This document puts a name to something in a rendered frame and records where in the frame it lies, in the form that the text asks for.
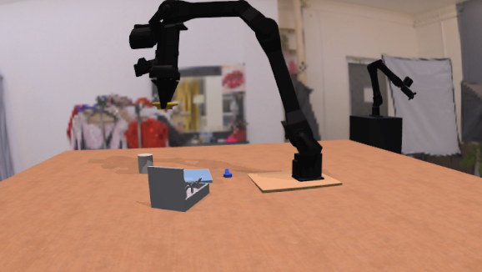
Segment light blue flat mat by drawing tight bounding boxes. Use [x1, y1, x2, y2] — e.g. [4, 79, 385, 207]
[183, 169, 213, 183]

